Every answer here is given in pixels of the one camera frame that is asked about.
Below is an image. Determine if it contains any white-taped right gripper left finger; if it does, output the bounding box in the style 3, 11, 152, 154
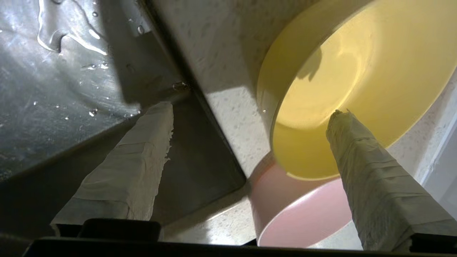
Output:
50, 102, 175, 231

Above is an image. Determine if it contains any pink plastic bowl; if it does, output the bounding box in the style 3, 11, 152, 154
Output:
248, 157, 354, 248

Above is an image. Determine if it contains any stainless steel sink basin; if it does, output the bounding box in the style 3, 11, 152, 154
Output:
0, 0, 247, 247

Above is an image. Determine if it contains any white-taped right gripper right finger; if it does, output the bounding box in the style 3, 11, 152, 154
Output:
326, 109, 457, 252

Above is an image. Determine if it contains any yellow plastic bowl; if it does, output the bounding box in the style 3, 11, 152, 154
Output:
256, 0, 457, 181

